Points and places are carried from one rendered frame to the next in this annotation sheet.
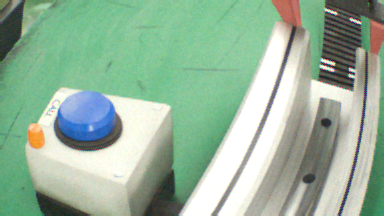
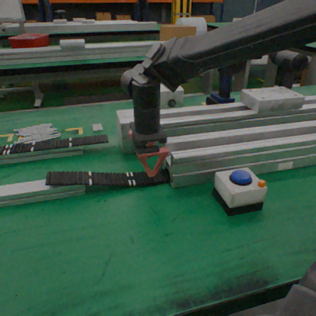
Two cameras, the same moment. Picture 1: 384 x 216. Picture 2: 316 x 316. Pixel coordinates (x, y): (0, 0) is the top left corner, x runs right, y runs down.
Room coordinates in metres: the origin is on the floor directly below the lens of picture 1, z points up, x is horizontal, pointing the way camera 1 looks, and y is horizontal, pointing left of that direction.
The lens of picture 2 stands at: (0.78, 0.37, 1.17)
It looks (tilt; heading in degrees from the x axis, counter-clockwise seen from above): 31 degrees down; 239
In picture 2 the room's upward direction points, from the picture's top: straight up
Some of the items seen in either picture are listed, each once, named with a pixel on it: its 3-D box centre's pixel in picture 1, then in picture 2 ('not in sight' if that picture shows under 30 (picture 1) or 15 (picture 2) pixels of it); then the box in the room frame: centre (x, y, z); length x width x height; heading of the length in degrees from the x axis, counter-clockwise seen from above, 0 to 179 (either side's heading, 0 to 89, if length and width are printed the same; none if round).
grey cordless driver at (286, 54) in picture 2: not in sight; (278, 79); (-0.18, -0.30, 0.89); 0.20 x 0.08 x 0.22; 75
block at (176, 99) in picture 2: not in sight; (168, 100); (0.23, -0.47, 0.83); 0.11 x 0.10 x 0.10; 69
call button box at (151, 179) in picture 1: (102, 173); (236, 187); (0.39, 0.05, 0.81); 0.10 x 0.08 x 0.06; 73
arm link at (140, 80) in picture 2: not in sight; (145, 92); (0.51, -0.12, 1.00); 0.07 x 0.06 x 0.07; 81
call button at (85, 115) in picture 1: (84, 121); (240, 178); (0.39, 0.06, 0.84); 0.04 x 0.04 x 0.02
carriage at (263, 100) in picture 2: not in sight; (270, 103); (0.03, -0.17, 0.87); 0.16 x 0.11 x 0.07; 163
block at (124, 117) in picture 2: not in sight; (135, 132); (0.46, -0.28, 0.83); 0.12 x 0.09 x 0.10; 73
